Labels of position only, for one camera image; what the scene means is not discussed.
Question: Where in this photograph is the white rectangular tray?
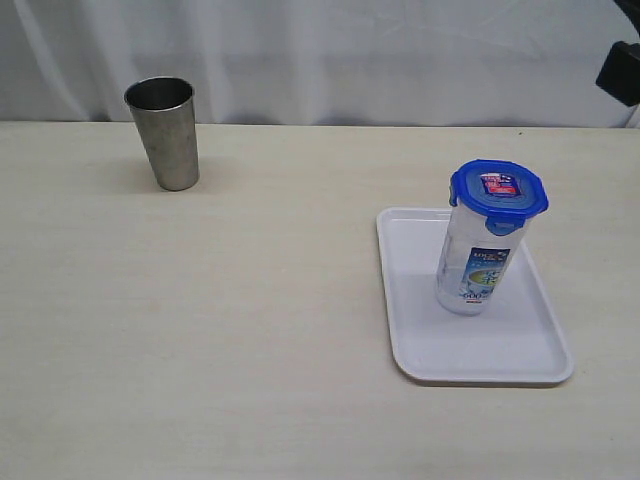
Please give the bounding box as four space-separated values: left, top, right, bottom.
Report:
376 207 574 386

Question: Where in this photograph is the white backdrop curtain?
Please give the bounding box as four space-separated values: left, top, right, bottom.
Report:
1 1 639 128

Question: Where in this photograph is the stainless steel cup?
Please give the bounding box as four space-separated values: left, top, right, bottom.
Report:
124 76 200 191

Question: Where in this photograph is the blue plastic lid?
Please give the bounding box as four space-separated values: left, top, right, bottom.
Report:
449 159 549 237

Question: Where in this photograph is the clear plastic container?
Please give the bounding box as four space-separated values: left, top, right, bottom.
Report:
433 199 531 317

